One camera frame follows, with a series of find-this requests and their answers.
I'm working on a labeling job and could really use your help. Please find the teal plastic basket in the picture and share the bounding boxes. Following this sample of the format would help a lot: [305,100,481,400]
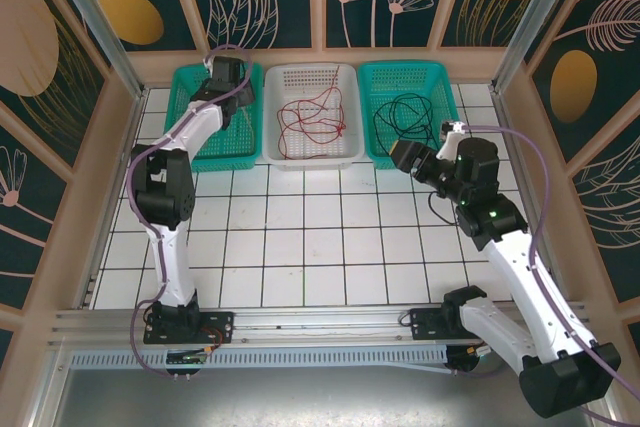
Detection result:
[357,61,469,171]
[159,62,265,176]

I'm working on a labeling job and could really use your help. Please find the white plastic basket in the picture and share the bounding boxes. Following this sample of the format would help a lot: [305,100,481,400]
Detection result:
[263,62,365,172]

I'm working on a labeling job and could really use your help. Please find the grey metal sheet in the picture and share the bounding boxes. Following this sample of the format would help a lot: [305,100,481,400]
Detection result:
[49,366,601,427]

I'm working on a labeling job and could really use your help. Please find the small black circuit board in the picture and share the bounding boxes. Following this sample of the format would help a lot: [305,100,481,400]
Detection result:
[166,351,209,367]

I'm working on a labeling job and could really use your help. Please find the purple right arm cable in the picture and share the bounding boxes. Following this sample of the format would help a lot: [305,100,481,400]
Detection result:
[449,124,640,427]

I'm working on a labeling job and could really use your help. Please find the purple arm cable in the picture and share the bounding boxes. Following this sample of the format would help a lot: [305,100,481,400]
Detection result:
[449,124,640,427]
[127,46,254,379]

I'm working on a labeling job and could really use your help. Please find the aluminium frame post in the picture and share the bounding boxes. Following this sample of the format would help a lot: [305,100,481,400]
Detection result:
[42,0,149,101]
[489,0,591,98]

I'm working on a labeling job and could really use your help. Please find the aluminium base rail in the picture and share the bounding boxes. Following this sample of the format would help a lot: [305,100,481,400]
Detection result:
[49,300,594,347]

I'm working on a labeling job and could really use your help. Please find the right arm power wire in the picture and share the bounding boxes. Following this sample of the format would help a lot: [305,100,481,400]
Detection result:
[452,344,494,361]

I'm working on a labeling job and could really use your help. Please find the arm power wire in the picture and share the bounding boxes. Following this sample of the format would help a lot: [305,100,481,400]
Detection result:
[197,326,227,354]
[452,344,494,361]

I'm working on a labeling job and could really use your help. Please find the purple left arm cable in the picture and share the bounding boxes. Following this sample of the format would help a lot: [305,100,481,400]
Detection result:
[127,46,254,379]

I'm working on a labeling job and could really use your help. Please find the white flat cable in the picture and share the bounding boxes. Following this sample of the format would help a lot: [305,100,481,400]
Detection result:
[379,359,454,374]

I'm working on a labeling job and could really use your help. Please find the grey slotted cable duct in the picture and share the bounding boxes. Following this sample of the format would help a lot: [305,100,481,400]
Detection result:
[69,344,451,373]

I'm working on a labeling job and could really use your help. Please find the left arm power wire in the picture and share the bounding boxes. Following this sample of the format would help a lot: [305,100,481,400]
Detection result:
[197,326,227,354]

